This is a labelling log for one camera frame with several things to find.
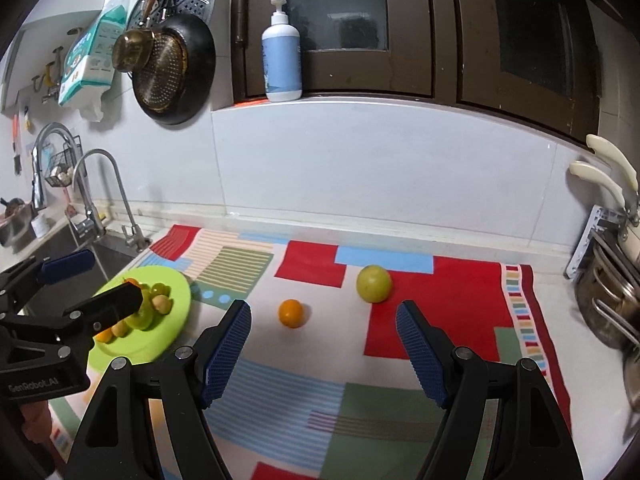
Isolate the white blue soap bottle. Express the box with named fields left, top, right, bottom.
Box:
left=262, top=0, right=303, bottom=102

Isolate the metal dish rack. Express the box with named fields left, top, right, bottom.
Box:
left=564, top=205, right=639, bottom=286

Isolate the cream knife handle lower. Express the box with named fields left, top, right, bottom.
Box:
left=568, top=160, right=627, bottom=209

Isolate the left hand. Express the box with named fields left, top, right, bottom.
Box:
left=20, top=401, right=52, bottom=444

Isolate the colourful patterned table mat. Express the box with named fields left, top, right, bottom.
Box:
left=46, top=223, right=574, bottom=480

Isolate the dark wooden window frame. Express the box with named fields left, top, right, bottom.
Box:
left=226, top=0, right=600, bottom=143

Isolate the thin chrome gooseneck faucet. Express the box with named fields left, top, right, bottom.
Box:
left=71, top=148, right=151, bottom=253

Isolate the teal white tissue pack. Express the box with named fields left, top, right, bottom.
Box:
left=58, top=4, right=127, bottom=122

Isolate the wire sink caddy basket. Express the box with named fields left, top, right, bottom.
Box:
left=42, top=136, right=82, bottom=188

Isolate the lime green plate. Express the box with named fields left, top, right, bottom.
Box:
left=86, top=264, right=193, bottom=366

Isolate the large green apple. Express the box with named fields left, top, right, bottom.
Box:
left=125, top=300, right=155, bottom=330

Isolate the small orange tangerine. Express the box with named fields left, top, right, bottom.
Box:
left=278, top=299, right=306, bottom=328

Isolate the dark green round fruit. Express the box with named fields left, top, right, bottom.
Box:
left=141, top=284, right=151, bottom=302

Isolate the small yellow-brown fruit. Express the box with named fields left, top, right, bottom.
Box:
left=111, top=320, right=130, bottom=338

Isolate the stainless steel pot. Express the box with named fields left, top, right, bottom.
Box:
left=575, top=242, right=639, bottom=350

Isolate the brass colander strainer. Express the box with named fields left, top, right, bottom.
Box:
left=112, top=28, right=186, bottom=116

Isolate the small green fruit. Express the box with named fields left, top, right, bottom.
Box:
left=150, top=283, right=170, bottom=298

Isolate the orange tangerine with stem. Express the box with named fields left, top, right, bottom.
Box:
left=94, top=328, right=114, bottom=344

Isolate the stainless steel sink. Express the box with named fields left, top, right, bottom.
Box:
left=1, top=228, right=137, bottom=316

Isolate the cream knife handle upper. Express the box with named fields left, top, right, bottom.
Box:
left=586, top=133, right=639, bottom=193

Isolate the small yellowish fruit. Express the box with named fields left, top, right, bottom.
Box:
left=152, top=295, right=174, bottom=315

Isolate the black hanging frying pan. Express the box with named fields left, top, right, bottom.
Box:
left=132, top=14, right=216, bottom=126

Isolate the tall chrome kitchen faucet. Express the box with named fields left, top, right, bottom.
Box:
left=32, top=122, right=105, bottom=240

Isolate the cream knife handle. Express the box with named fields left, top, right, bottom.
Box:
left=586, top=133, right=639, bottom=193
left=568, top=160, right=627, bottom=209

